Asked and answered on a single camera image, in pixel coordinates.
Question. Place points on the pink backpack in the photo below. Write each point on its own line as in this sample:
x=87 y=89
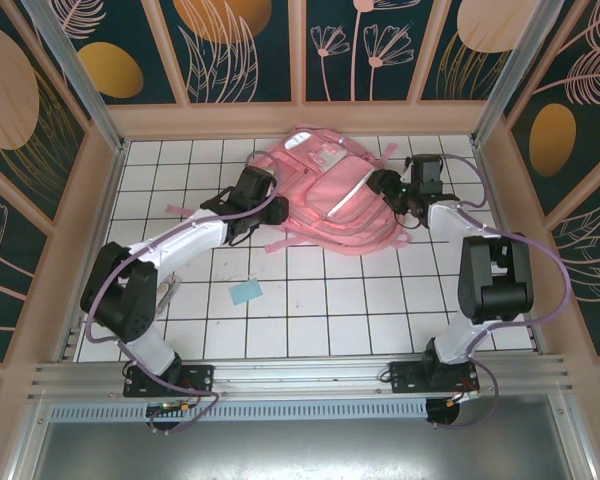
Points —
x=340 y=190

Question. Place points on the light blue card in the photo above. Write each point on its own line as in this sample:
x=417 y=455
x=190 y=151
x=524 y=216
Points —
x=245 y=292

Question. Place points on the small clear plastic box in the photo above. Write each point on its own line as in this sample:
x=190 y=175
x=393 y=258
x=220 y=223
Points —
x=169 y=290

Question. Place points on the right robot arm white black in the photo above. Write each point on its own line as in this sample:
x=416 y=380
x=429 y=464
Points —
x=495 y=280

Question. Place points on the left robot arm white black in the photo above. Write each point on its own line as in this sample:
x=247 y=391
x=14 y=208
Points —
x=180 y=245

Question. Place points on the grey sheet metal panel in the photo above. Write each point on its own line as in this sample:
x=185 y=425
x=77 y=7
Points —
x=300 y=450

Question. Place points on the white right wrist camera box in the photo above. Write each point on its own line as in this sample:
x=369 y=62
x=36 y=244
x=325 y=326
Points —
x=406 y=162

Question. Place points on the right aluminium frame post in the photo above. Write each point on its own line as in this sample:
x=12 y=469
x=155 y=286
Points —
x=515 y=65

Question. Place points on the aluminium frame post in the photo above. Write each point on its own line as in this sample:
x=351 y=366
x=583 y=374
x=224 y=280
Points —
x=515 y=65
x=75 y=70

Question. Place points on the aluminium mounting rail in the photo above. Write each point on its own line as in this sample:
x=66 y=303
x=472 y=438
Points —
x=300 y=375

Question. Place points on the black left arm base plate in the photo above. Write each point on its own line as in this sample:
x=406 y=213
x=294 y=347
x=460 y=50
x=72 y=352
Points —
x=200 y=377

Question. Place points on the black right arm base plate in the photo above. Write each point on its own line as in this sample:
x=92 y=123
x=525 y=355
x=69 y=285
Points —
x=405 y=380

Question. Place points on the left aluminium frame post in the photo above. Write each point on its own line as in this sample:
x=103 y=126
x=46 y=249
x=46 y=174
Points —
x=75 y=70

